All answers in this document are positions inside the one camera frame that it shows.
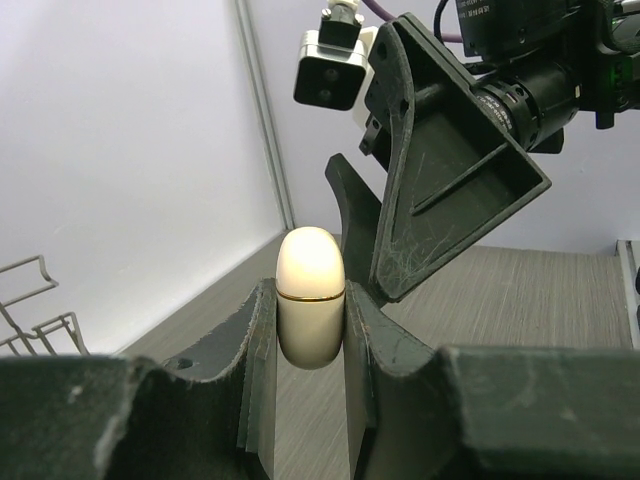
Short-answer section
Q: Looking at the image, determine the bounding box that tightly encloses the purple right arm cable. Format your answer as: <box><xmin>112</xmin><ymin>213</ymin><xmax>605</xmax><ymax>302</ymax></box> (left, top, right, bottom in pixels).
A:
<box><xmin>362</xmin><ymin>0</ymin><xmax>466</xmax><ymax>44</ymax></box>

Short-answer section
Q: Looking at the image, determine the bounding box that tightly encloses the beige earbud charging case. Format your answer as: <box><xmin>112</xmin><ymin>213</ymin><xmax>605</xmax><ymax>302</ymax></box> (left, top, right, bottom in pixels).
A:
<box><xmin>275</xmin><ymin>227</ymin><xmax>346</xmax><ymax>370</ymax></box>

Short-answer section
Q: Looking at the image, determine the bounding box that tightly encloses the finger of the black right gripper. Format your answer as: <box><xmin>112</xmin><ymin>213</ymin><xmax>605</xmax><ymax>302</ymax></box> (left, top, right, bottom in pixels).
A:
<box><xmin>325</xmin><ymin>153</ymin><xmax>385</xmax><ymax>305</ymax></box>

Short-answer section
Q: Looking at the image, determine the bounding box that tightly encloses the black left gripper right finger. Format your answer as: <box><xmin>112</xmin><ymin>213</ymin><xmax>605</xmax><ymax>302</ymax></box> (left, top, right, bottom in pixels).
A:
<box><xmin>343</xmin><ymin>283</ymin><xmax>639</xmax><ymax>479</ymax></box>

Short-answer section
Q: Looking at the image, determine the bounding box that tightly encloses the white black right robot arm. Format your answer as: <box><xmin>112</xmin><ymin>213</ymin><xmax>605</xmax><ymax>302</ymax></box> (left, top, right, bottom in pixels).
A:
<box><xmin>325</xmin><ymin>1</ymin><xmax>639</xmax><ymax>305</ymax></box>

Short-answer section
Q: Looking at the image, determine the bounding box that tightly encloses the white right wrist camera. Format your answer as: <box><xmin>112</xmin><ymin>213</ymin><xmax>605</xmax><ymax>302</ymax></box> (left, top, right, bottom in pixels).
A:
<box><xmin>293</xmin><ymin>1</ymin><xmax>378</xmax><ymax>128</ymax></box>

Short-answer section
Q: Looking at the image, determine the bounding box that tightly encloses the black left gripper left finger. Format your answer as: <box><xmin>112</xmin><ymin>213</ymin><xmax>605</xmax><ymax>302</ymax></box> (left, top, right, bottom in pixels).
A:
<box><xmin>1</xmin><ymin>279</ymin><xmax>277</xmax><ymax>479</ymax></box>

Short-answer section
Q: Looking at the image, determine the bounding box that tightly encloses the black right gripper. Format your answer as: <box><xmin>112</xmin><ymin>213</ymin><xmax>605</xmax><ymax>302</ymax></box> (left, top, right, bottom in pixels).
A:
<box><xmin>360</xmin><ymin>13</ymin><xmax>565</xmax><ymax>302</ymax></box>

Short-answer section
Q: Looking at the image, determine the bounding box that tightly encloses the grey wire dish rack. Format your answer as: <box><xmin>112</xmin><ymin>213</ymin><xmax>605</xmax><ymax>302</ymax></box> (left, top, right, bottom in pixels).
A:
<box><xmin>1</xmin><ymin>254</ymin><xmax>90</xmax><ymax>357</ymax></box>

